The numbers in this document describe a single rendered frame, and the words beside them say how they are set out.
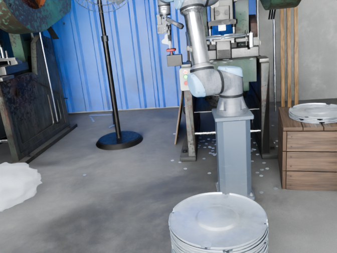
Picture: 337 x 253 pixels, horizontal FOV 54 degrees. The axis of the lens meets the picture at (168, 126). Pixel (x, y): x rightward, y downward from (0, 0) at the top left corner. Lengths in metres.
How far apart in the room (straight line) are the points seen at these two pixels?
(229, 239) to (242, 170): 0.81
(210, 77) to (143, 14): 2.09
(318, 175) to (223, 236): 1.01
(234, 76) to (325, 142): 0.57
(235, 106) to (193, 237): 0.83
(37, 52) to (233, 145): 1.93
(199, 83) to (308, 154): 0.68
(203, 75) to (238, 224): 0.77
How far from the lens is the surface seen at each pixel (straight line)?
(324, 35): 3.70
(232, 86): 1.61
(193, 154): 2.26
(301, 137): 1.80
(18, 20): 2.49
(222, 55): 2.21
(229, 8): 2.27
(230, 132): 1.65
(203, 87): 1.55
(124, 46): 3.62
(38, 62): 3.02
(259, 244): 0.99
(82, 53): 3.77
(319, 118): 1.84
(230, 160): 1.70
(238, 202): 1.12
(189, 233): 0.99
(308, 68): 3.70
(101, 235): 1.65
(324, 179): 1.91
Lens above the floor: 0.92
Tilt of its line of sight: 18 degrees down
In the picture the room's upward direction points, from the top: 5 degrees counter-clockwise
